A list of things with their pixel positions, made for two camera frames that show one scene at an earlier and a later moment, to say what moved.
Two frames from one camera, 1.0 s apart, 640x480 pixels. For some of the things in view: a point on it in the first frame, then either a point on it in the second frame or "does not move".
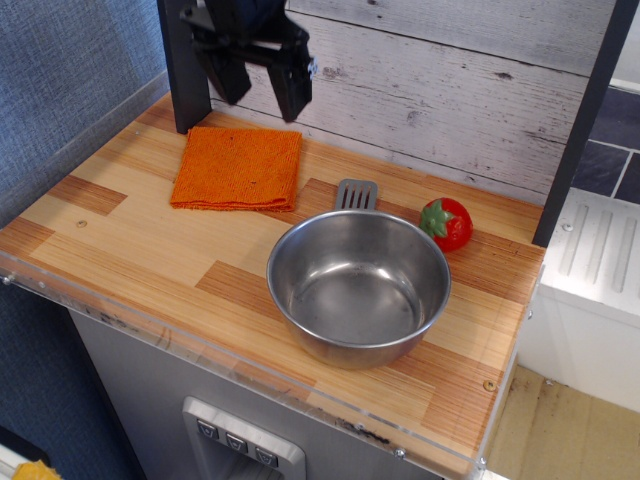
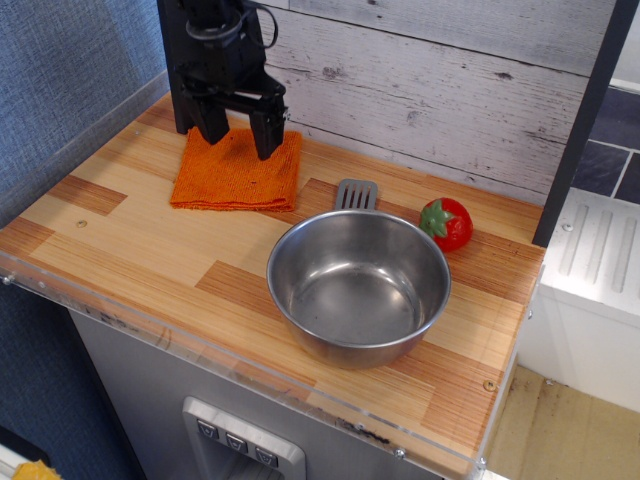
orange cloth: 231,168 does not move
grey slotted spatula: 356,194 does not move
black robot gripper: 254,22 → 218,71
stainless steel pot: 360,289 does not move
